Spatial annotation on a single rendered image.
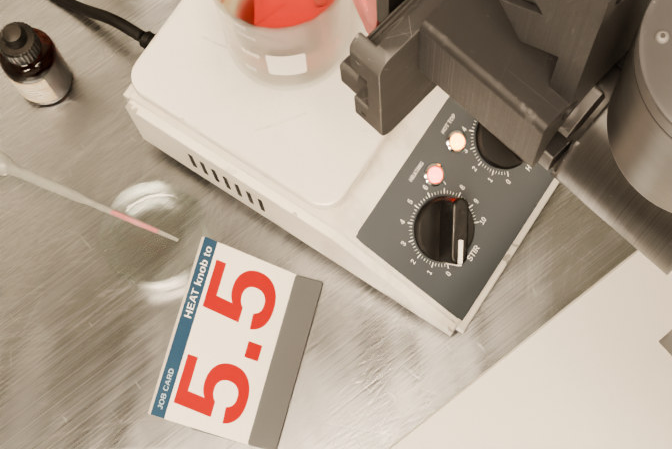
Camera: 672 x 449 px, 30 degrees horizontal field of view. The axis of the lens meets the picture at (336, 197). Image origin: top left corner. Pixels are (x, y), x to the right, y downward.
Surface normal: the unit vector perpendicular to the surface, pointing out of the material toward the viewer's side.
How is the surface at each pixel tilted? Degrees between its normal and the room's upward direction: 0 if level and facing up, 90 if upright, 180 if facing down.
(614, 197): 64
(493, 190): 30
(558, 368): 4
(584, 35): 89
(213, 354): 40
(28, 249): 0
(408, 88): 88
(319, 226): 0
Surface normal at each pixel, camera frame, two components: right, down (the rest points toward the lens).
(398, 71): 0.71, 0.66
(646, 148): -0.83, 0.54
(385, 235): 0.39, 0.04
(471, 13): -0.04, -0.29
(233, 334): 0.60, -0.04
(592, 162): -0.62, 0.44
